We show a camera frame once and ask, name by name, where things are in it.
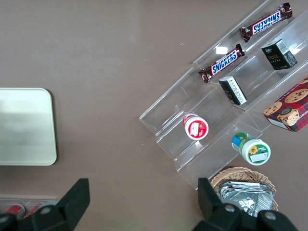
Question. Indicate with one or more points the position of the small black carton box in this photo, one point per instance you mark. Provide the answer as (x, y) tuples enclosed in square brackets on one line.
[(233, 90), (279, 55)]

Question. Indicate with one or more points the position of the silver foil packet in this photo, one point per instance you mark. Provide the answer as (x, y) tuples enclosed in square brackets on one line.
[(240, 185), (250, 203)]

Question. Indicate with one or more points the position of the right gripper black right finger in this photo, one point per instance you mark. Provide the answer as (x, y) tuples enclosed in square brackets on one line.
[(216, 216)]

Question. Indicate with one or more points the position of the clear acrylic bottle rack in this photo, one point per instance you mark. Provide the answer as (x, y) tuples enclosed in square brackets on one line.
[(29, 199)]

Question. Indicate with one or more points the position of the clear acrylic step stand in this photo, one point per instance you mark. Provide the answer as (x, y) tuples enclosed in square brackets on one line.
[(178, 101)]

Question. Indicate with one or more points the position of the beige plastic tray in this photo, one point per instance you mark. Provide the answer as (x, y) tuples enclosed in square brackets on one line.
[(26, 125)]

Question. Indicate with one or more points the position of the red lid yogurt cup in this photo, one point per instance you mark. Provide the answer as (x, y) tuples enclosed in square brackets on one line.
[(196, 127)]

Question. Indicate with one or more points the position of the red soda bottle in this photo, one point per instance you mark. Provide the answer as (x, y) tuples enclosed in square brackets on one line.
[(34, 208)]

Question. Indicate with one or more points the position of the green lid yogurt cup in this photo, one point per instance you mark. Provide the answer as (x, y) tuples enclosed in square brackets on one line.
[(255, 150)]

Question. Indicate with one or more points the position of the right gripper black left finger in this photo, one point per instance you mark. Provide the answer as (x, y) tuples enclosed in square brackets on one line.
[(65, 207)]

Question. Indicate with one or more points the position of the Snickers chocolate bar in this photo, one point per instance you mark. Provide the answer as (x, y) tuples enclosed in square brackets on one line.
[(265, 22), (222, 63)]

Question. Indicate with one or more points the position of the red cookie box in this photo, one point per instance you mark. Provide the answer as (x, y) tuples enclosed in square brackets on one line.
[(291, 108)]

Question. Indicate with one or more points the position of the light wicker basket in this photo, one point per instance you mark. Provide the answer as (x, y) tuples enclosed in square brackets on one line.
[(240, 173)]

